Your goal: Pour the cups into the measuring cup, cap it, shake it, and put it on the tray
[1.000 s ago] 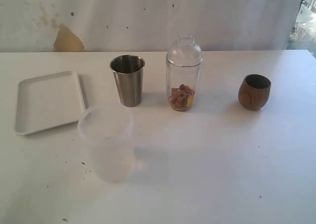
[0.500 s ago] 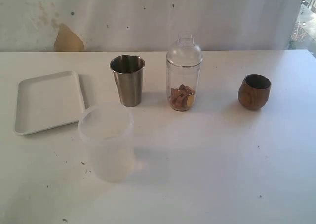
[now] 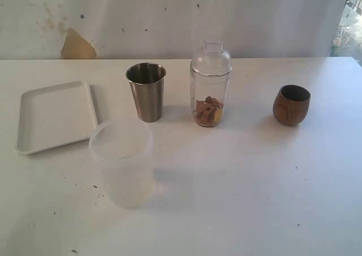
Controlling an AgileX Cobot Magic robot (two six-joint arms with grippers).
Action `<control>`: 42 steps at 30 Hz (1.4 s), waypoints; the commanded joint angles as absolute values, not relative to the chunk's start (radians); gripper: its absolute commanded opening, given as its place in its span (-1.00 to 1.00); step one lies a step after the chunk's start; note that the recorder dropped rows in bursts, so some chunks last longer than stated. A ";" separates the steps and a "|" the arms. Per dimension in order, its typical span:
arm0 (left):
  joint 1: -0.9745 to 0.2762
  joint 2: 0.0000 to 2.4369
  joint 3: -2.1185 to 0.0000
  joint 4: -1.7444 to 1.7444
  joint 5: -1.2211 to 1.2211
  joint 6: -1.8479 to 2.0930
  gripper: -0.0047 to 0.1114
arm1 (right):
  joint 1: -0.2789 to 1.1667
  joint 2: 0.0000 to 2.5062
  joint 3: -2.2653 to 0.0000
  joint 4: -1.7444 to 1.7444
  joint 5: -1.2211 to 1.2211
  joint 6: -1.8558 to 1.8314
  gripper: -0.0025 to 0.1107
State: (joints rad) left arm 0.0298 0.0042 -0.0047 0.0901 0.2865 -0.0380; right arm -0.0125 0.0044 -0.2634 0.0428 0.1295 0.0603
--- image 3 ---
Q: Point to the gold coins and cork pieces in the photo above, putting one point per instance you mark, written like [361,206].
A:
[208,112]

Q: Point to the clear plastic shaker cup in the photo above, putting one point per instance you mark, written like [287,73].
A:
[201,87]

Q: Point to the stainless steel cup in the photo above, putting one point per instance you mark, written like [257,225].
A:
[147,86]

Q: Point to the clear dome lid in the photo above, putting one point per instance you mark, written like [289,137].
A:
[211,59]

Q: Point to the brown wooden cup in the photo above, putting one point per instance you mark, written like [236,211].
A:
[291,105]

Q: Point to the white square tray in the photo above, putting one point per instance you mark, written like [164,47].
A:
[55,116]

